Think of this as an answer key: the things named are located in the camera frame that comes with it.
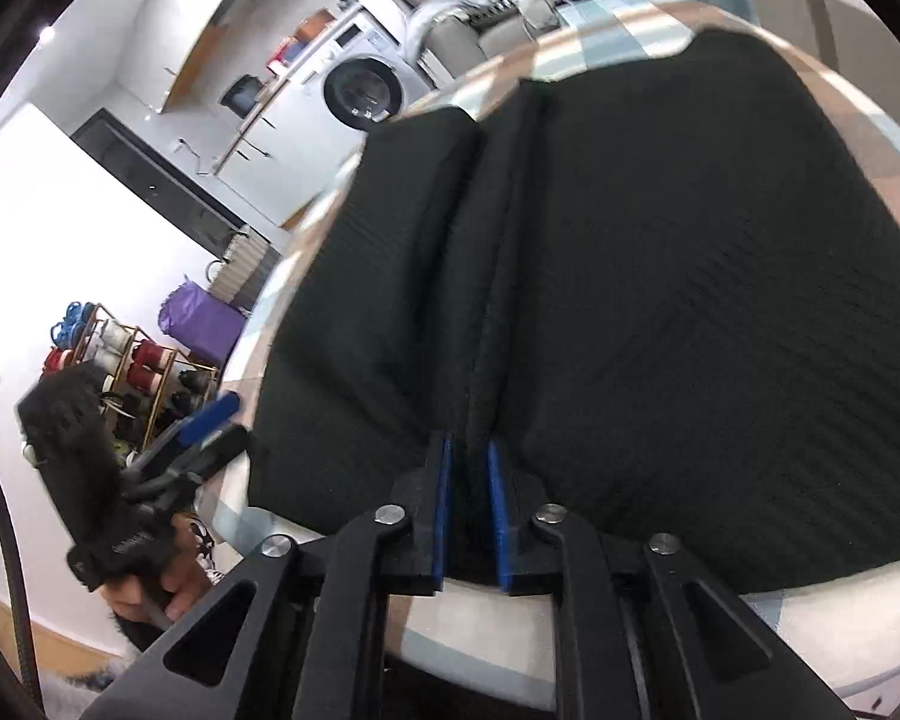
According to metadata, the black knit sweater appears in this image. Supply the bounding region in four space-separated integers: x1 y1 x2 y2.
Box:
248 29 900 593

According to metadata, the left hand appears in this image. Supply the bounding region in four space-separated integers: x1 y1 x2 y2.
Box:
98 517 212 624

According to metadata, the shoe rack with shoes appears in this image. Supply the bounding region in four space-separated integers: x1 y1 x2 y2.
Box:
40 301 221 465

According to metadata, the purple bag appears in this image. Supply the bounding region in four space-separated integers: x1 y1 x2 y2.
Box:
157 280 245 367

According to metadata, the white kitchen cabinet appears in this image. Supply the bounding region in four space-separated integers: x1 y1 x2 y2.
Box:
217 78 364 226

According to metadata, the white washing machine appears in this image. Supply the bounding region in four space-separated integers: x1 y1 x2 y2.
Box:
301 10 434 154

